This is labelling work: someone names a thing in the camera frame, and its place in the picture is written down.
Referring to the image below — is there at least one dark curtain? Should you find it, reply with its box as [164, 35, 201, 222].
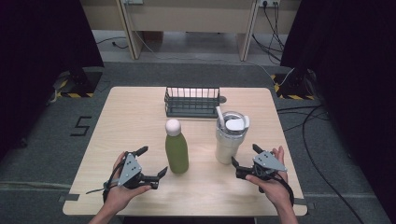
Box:
[279, 0, 396, 224]
[0, 0, 105, 161]

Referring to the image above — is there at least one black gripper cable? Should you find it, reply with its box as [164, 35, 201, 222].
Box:
[273, 171, 295, 207]
[102, 152, 129, 203]

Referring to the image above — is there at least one grey gripper strap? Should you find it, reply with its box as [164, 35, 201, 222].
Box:
[85, 179, 120, 196]

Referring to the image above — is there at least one person's left hand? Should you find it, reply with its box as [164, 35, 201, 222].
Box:
[104, 150, 153, 212]

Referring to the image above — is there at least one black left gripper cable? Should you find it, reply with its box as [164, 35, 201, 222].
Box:
[102, 152, 129, 203]

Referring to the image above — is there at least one green bottle with white cap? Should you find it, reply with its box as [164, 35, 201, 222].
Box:
[164, 118, 191, 175]

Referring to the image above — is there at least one dark wire rack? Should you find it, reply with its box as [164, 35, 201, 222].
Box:
[163, 86, 221, 119]

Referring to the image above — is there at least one stand base with striped tape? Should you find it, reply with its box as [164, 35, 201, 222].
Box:
[52, 66, 105, 99]
[270, 68, 316, 101]

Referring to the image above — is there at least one bundle of black cables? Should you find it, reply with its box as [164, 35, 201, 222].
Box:
[251, 1, 286, 64]

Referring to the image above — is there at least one white tumbler with straw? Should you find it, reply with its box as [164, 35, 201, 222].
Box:
[214, 105, 251, 165]

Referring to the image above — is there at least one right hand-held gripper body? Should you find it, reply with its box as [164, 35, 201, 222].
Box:
[235, 150, 289, 181]

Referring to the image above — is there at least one person's right hand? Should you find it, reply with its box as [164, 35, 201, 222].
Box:
[246, 145, 292, 210]

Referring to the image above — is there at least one short black floor cable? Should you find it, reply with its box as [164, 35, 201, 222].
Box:
[94, 35, 130, 50]

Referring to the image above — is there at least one beige desk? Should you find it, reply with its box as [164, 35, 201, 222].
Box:
[79, 0, 303, 63]

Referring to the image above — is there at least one grey tape strip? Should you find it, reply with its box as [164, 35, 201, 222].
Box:
[58, 192, 81, 203]
[292, 197, 316, 211]

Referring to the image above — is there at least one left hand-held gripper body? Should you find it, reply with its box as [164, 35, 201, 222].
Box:
[117, 150, 159, 190]

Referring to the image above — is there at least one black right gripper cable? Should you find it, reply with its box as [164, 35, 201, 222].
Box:
[273, 171, 295, 207]

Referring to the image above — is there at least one long black floor cable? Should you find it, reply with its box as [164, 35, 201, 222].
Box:
[276, 105, 366, 224]

